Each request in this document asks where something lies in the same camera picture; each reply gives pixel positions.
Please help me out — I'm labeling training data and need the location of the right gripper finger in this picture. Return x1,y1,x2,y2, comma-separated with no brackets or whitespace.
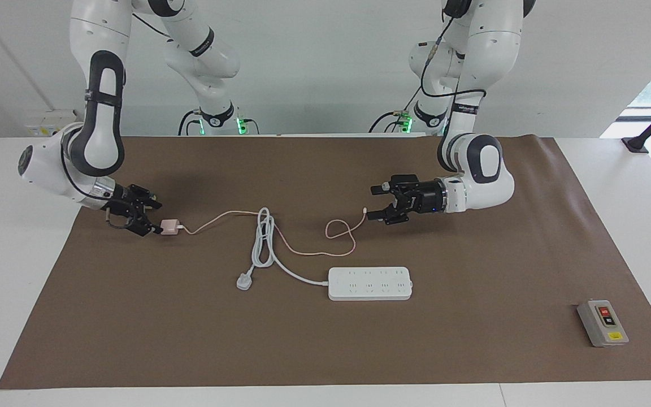
131,184,162,211
119,214,163,237

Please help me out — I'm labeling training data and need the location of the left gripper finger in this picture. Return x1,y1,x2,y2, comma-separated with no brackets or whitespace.
366,205,413,227
371,174,420,196

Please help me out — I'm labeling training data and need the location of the pink charging cable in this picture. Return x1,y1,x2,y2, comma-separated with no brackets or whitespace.
180,207,369,256

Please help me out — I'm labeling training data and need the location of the white power strip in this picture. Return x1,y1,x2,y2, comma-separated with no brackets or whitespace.
327,267,413,301

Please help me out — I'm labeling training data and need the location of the brown table mat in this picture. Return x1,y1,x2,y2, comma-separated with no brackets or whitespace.
0,135,651,391

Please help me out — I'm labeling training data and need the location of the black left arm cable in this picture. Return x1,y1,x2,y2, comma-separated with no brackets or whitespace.
368,16,487,135

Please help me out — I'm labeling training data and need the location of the white wall socket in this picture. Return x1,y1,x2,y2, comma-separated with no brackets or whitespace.
25,110,77,138

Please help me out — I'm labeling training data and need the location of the white power cord with plug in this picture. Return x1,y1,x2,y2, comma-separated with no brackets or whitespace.
236,207,331,292

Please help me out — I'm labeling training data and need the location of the grey on-off switch box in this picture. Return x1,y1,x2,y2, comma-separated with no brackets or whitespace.
576,300,630,348

